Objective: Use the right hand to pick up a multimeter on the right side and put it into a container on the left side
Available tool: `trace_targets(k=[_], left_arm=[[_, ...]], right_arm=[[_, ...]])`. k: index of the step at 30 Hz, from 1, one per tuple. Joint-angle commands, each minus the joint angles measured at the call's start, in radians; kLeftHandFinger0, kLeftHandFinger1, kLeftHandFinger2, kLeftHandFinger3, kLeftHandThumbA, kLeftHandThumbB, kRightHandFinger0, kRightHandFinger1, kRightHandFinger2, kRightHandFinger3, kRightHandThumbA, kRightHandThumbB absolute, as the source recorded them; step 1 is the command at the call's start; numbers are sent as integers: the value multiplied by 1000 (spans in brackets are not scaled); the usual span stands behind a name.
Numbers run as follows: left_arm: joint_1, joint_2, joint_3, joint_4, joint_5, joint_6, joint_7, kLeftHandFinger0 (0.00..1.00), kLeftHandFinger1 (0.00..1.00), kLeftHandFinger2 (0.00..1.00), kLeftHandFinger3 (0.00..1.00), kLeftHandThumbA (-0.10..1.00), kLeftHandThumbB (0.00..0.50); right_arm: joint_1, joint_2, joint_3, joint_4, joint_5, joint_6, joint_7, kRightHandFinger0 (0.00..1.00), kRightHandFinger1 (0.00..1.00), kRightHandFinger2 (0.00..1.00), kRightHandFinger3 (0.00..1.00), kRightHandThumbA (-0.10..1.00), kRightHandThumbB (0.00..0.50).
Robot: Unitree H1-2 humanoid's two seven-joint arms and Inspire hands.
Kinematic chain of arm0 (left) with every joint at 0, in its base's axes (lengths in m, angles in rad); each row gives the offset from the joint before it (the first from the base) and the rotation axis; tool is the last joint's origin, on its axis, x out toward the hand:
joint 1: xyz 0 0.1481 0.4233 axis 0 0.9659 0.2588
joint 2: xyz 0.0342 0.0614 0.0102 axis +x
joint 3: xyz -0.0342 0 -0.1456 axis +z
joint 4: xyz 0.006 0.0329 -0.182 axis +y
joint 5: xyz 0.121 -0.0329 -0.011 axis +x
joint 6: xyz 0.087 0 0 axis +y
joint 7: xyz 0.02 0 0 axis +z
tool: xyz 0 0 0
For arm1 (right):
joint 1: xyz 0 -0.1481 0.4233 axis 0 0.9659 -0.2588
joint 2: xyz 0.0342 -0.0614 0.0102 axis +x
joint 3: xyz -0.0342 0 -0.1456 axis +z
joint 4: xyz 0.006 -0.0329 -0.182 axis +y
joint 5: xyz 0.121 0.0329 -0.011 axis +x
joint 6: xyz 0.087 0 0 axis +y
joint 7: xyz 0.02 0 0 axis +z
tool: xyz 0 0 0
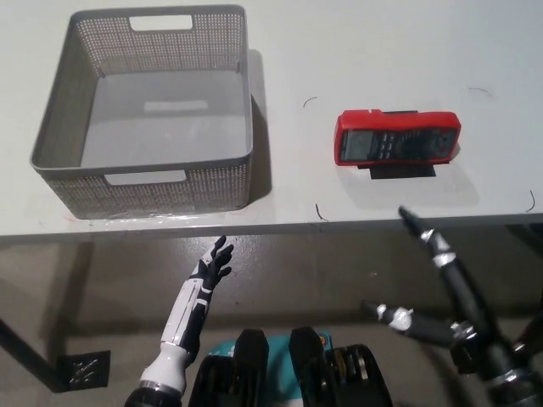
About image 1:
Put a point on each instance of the black table leg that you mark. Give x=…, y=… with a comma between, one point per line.
x=25, y=347

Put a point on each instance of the grey perforated plastic basket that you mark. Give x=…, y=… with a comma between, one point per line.
x=76, y=127

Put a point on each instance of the black tape strip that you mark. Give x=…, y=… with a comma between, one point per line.
x=403, y=171

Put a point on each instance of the red digital multimeter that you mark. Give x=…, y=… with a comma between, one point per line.
x=360, y=120

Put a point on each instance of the black table foot plate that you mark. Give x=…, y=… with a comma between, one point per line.
x=85, y=369

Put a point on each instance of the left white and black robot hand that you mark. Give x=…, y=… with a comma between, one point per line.
x=186, y=313

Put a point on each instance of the black and teal robot torso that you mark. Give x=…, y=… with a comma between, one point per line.
x=305, y=364

